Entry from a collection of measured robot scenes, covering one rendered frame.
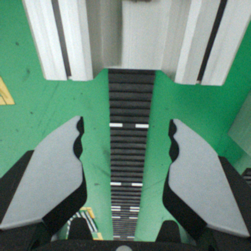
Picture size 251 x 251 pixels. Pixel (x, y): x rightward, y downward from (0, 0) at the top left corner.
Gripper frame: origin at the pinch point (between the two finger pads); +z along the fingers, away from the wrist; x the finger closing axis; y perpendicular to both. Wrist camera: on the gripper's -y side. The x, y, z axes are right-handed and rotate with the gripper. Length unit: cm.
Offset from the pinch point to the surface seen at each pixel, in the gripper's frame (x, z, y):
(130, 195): 1.1, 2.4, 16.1
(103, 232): -5.4, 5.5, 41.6
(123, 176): -0.1, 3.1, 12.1
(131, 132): 0.7, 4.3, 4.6
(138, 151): 1.9, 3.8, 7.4
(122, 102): -0.6, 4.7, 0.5
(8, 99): -15.2, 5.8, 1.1
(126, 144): 0.1, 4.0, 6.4
